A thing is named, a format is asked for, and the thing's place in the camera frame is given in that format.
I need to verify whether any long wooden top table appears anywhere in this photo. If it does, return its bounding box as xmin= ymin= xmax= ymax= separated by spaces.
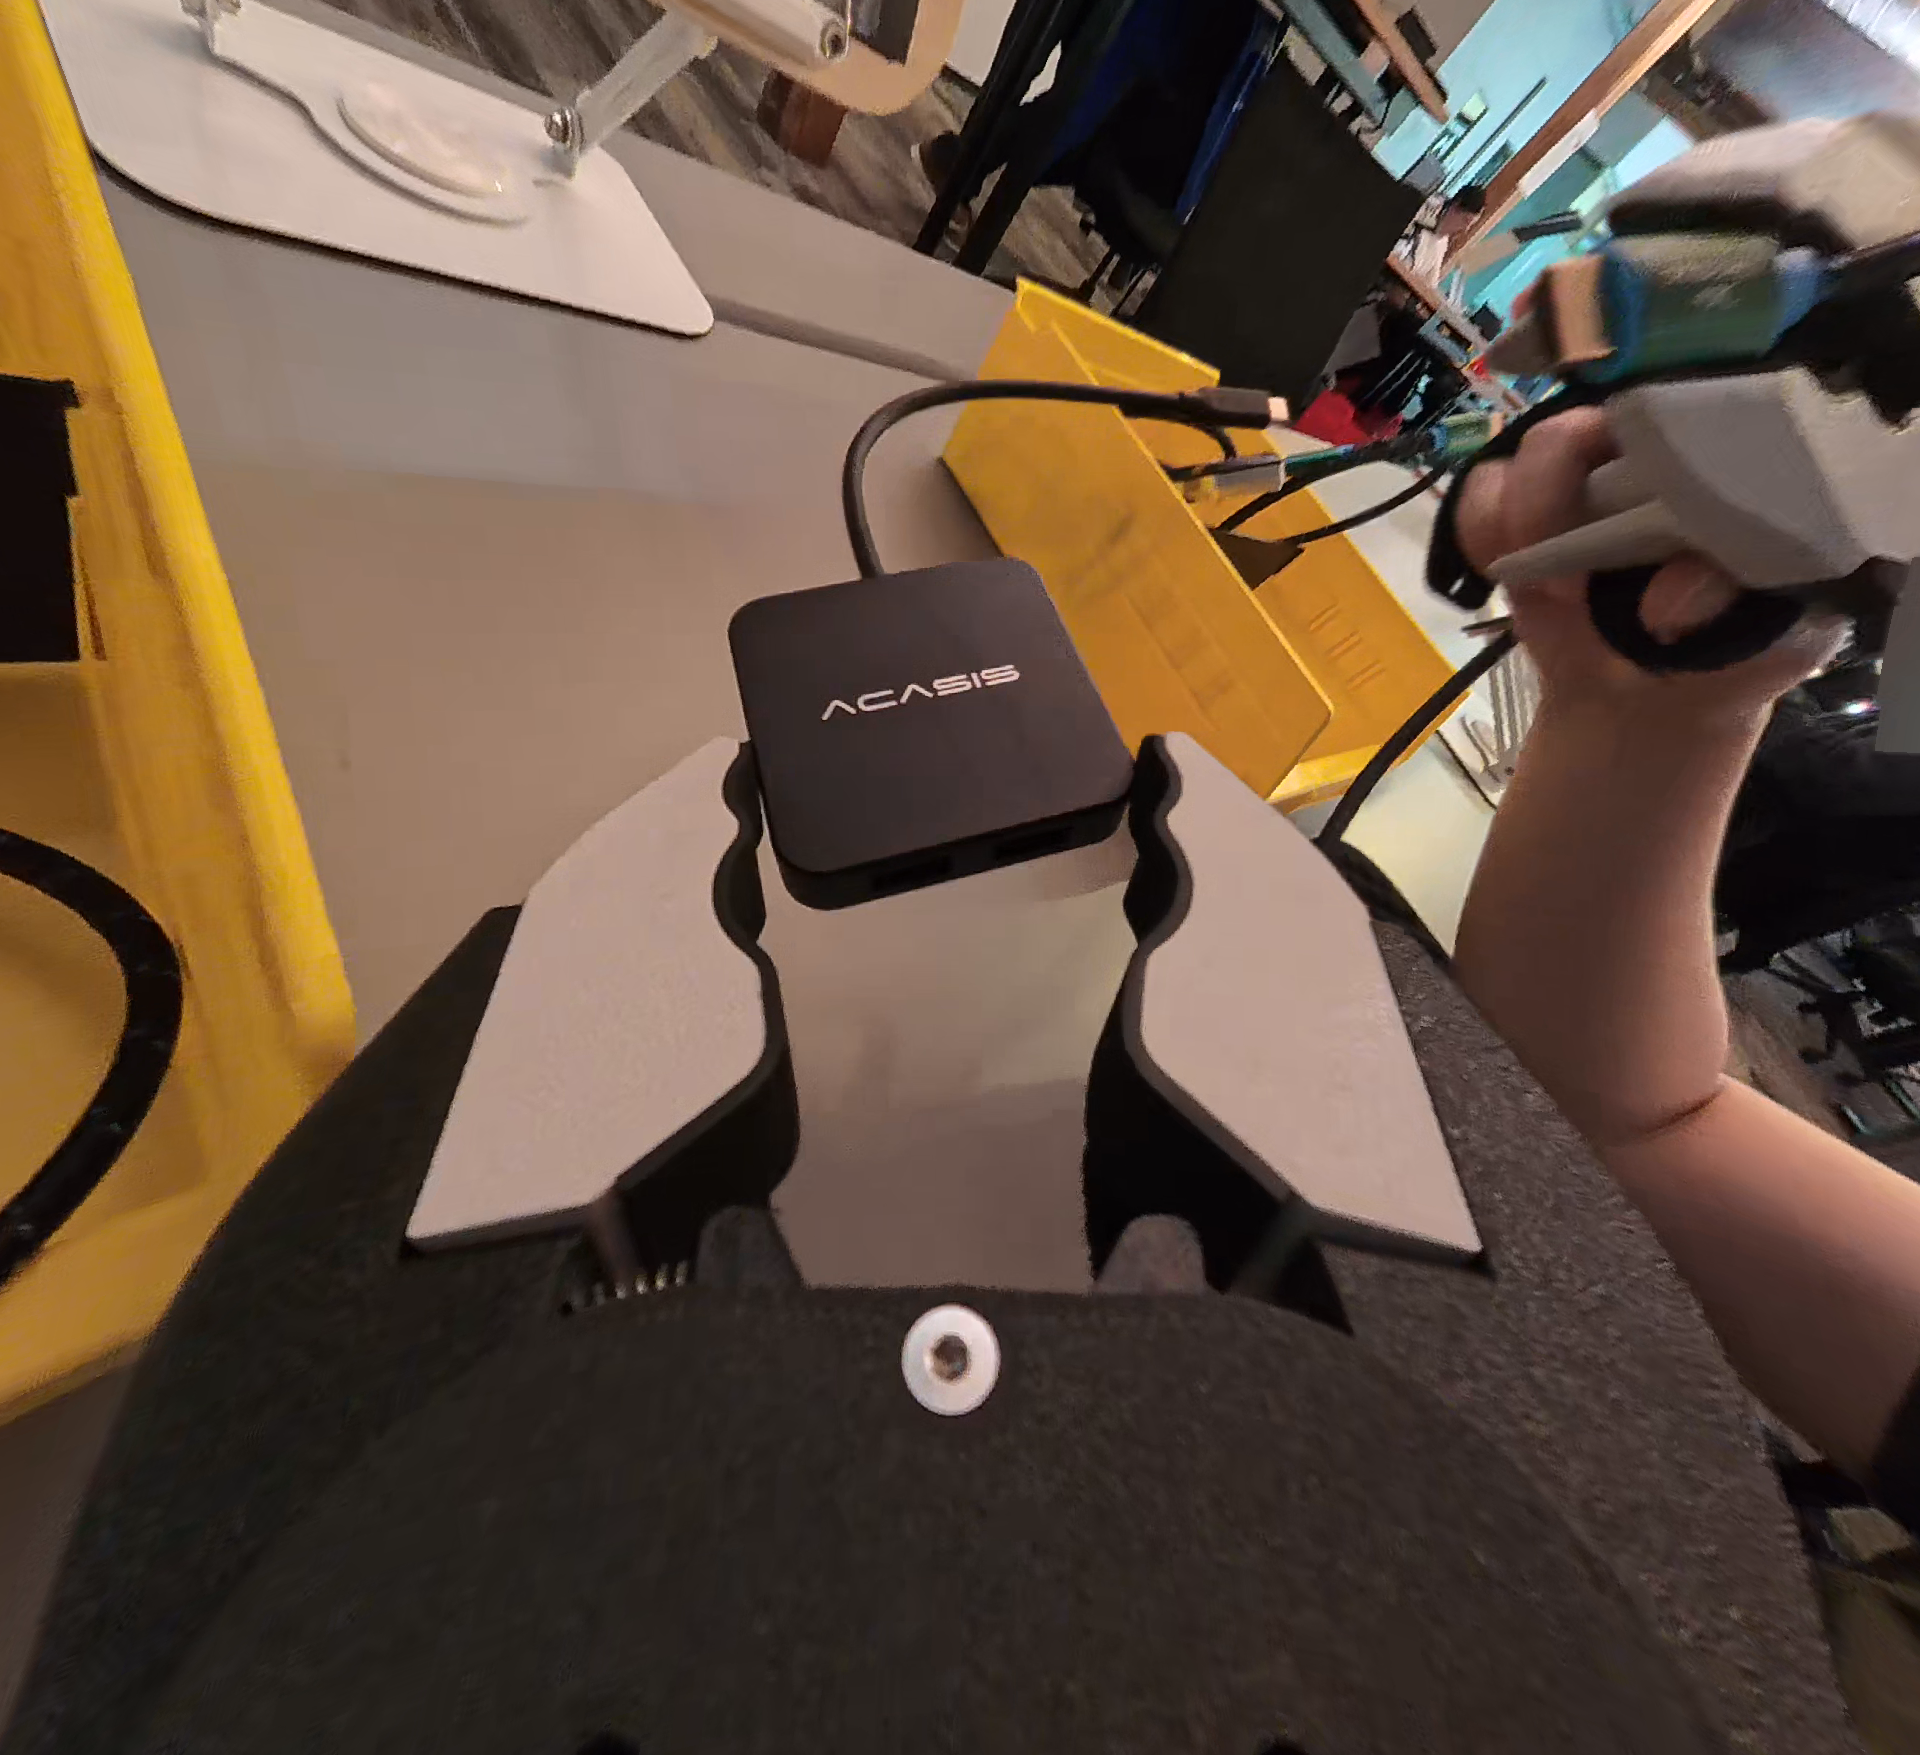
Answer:
xmin=1442 ymin=0 xmax=1776 ymax=275

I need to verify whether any person's right hand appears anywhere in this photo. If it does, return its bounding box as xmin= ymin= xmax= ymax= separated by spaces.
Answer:
xmin=1454 ymin=406 xmax=1849 ymax=802

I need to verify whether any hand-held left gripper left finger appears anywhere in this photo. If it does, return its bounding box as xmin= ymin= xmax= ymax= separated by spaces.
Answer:
xmin=406 ymin=735 xmax=797 ymax=1287

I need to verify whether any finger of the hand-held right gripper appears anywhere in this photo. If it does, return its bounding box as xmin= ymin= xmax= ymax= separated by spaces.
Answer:
xmin=1605 ymin=114 xmax=1920 ymax=260
xmin=1602 ymin=365 xmax=1911 ymax=589

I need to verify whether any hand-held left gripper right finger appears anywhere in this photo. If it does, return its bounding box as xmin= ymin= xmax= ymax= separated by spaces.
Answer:
xmin=1088 ymin=732 xmax=1486 ymax=1300

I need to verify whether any silver folding laptop stand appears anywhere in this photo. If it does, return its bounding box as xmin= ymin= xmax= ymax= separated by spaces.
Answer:
xmin=18 ymin=0 xmax=860 ymax=339

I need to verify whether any black foam block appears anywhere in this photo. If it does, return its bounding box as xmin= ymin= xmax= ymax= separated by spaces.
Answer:
xmin=0 ymin=376 xmax=81 ymax=667

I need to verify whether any thick black cable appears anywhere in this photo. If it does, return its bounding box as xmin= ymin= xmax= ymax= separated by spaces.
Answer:
xmin=0 ymin=826 xmax=185 ymax=1285

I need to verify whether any thin black cable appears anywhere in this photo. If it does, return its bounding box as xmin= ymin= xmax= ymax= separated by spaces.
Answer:
xmin=1212 ymin=466 xmax=1457 ymax=581

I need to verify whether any yellow plastic bin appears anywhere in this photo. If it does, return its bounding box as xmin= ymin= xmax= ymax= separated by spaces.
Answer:
xmin=0 ymin=0 xmax=358 ymax=1427
xmin=943 ymin=276 xmax=1502 ymax=813

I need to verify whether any green braided cable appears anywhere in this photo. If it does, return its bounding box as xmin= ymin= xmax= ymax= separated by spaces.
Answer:
xmin=1179 ymin=424 xmax=1486 ymax=497

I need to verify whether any person's right forearm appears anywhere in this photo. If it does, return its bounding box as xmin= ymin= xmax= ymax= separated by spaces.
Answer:
xmin=1453 ymin=720 xmax=1920 ymax=1487

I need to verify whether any black cabinet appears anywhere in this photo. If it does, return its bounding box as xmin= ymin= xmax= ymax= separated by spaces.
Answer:
xmin=1138 ymin=61 xmax=1422 ymax=409

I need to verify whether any black office chair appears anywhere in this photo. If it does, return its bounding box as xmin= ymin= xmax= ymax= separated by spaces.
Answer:
xmin=1714 ymin=690 xmax=1920 ymax=980

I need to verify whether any black square adapter hub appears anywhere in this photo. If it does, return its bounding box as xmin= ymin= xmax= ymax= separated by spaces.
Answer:
xmin=726 ymin=556 xmax=1138 ymax=912

